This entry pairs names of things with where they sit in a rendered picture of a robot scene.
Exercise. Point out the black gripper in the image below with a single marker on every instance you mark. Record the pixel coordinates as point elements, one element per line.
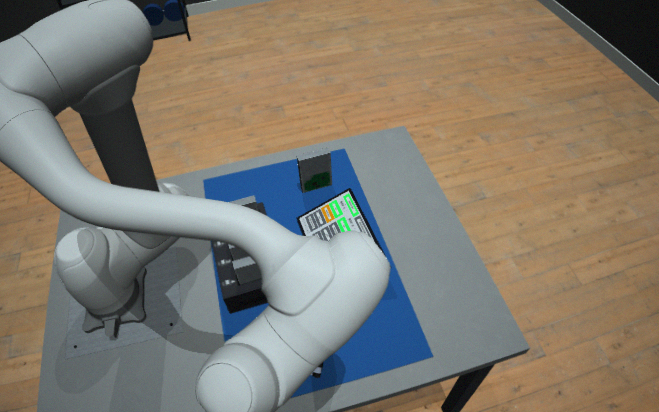
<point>317,372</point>

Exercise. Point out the black drive dock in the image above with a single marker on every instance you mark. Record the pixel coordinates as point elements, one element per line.
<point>236,297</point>

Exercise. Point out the blue mat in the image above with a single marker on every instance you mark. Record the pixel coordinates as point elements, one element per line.
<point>392,337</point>

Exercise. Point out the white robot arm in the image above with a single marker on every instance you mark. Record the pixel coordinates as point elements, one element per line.
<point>319,292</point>

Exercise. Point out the black-framed status screen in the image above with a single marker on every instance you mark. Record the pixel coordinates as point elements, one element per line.
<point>339,214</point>

